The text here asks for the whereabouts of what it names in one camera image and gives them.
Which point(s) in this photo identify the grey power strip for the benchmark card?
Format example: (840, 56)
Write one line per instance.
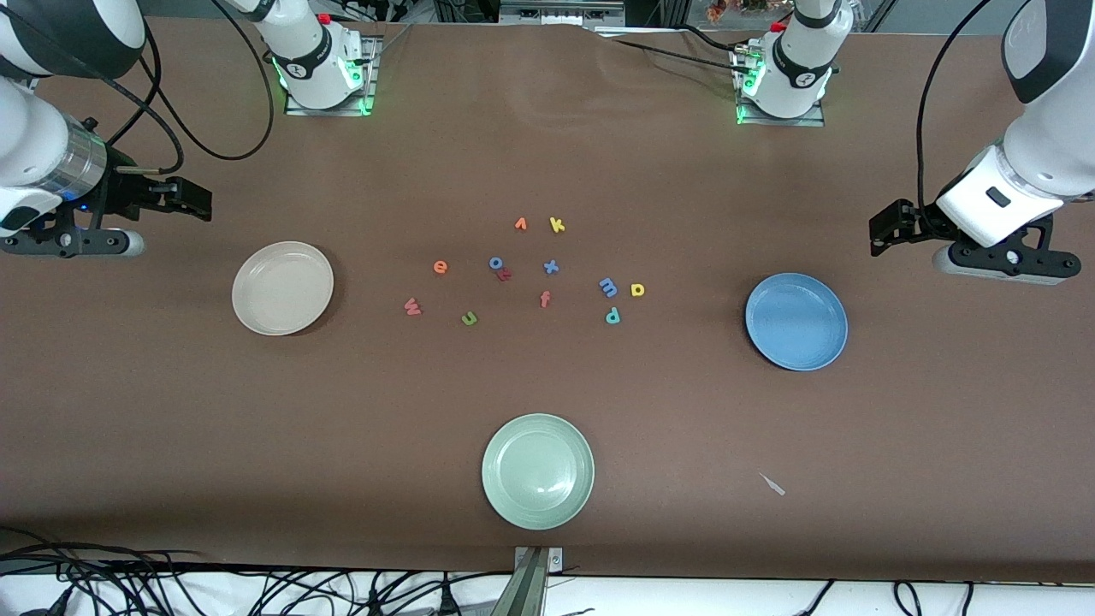
(556, 13)

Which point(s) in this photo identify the blue plate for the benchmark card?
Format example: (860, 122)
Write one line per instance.
(796, 325)

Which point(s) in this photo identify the metal mount post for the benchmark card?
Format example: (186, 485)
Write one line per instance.
(530, 590)

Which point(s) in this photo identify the brown table cover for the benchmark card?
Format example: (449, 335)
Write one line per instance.
(257, 428)

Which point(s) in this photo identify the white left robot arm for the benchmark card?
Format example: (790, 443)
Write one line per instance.
(1052, 154)

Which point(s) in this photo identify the beige plate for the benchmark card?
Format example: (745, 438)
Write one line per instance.
(282, 291)

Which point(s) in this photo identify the green plate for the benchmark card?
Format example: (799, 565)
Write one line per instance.
(537, 470)

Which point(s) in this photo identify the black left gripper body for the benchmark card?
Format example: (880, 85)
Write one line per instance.
(925, 219)

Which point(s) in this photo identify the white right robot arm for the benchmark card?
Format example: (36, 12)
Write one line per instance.
(34, 137)

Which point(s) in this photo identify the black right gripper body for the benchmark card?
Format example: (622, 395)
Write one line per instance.
(127, 192)

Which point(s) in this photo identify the white paper scrap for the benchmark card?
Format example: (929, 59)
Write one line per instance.
(774, 487)

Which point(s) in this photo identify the red letter w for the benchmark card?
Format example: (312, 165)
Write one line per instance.
(412, 308)

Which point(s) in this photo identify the blue letter m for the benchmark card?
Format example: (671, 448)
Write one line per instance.
(607, 282)

